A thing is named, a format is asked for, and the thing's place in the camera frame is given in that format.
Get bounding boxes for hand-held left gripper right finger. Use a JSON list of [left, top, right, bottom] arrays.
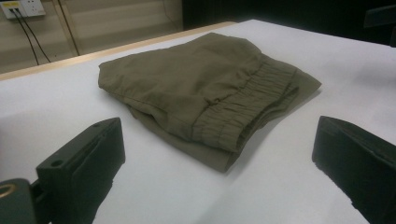
[[311, 115, 396, 224]]

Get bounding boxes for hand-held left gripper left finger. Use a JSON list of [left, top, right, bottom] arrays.
[[35, 117, 126, 224]]

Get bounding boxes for olive green pants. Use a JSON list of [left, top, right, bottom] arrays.
[[97, 32, 322, 174]]

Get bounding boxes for white table mat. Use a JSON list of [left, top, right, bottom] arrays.
[[0, 19, 396, 224]]

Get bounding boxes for wooden table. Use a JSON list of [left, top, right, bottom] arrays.
[[0, 21, 237, 82]]

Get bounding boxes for black curtain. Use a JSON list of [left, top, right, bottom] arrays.
[[181, 0, 396, 48]]

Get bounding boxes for black power cable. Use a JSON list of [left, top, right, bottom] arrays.
[[16, 8, 52, 63], [11, 8, 40, 66]]

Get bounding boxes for white wall power socket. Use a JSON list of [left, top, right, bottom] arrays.
[[0, 0, 47, 21]]

